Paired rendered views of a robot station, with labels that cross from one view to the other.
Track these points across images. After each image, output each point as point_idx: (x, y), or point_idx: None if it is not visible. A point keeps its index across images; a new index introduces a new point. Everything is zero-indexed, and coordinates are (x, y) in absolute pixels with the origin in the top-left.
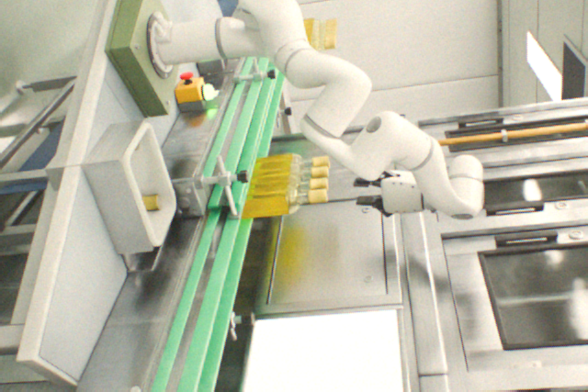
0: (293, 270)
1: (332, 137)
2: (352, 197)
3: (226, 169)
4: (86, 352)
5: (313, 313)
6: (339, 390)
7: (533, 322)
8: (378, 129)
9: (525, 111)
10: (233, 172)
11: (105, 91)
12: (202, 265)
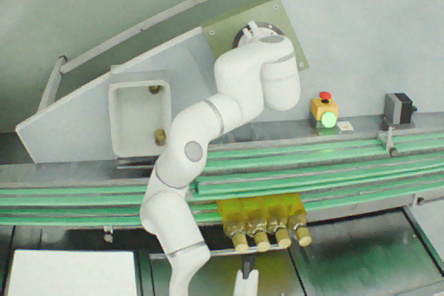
0: None
1: (159, 178)
2: (302, 283)
3: (211, 162)
4: (50, 159)
5: (136, 278)
6: (66, 291)
7: None
8: (151, 196)
9: None
10: (205, 167)
11: (178, 48)
12: (127, 191)
